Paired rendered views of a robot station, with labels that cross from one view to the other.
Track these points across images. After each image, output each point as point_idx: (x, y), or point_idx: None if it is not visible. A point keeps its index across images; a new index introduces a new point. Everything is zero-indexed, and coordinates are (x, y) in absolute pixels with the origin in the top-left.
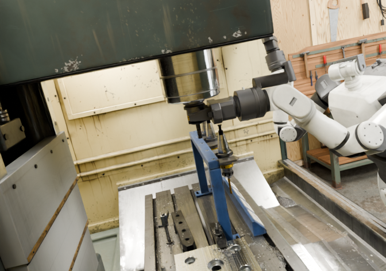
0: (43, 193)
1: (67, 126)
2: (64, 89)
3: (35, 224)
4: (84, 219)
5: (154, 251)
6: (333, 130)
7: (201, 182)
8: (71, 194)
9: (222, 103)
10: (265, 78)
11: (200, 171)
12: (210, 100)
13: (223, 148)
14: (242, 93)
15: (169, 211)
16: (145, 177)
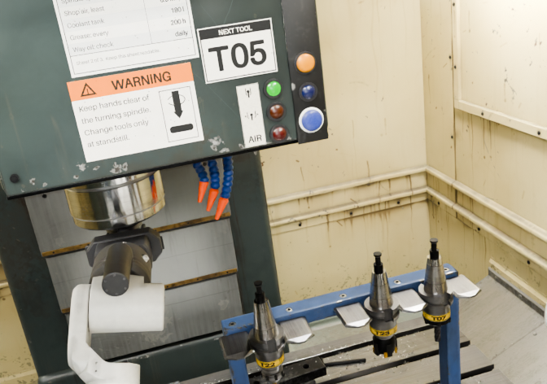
0: None
1: (455, 117)
2: (457, 50)
3: (72, 233)
4: (224, 264)
5: (255, 371)
6: None
7: (442, 375)
8: (195, 229)
9: (96, 246)
10: (107, 258)
11: (441, 353)
12: (140, 230)
13: (253, 326)
14: (99, 254)
15: (375, 360)
16: (527, 287)
